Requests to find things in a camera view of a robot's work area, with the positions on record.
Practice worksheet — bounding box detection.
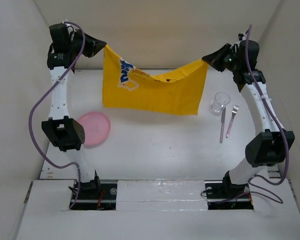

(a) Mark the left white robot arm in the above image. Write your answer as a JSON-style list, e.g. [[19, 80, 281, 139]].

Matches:
[[41, 21, 106, 199]]

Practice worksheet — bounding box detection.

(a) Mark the fork with pink handle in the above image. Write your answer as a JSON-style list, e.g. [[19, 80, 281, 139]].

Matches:
[[226, 104, 240, 138]]

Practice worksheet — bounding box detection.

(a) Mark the knife with pink handle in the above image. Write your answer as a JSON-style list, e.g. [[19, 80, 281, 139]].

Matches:
[[219, 108, 226, 144]]

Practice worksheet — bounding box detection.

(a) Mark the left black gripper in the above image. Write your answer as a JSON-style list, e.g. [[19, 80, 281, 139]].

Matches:
[[67, 28, 107, 58]]

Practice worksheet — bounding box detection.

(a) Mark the pink round plate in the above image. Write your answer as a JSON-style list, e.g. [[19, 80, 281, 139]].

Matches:
[[77, 111, 111, 147]]

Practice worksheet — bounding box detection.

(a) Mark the aluminium side rail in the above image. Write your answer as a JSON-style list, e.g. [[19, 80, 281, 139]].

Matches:
[[266, 165, 282, 179]]

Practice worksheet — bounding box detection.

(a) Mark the yellow cartoon print cloth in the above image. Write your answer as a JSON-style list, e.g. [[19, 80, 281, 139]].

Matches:
[[102, 46, 208, 116]]

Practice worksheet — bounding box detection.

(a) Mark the clear drinking glass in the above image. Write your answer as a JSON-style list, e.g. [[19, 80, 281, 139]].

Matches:
[[211, 92, 231, 113]]

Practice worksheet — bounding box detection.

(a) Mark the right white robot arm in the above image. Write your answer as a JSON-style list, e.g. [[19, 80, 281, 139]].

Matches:
[[202, 40, 295, 197]]

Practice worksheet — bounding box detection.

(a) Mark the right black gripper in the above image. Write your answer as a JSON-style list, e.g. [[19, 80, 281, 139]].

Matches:
[[202, 42, 242, 73]]

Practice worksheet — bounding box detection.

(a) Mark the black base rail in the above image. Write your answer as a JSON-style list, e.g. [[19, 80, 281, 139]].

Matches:
[[70, 180, 254, 212]]

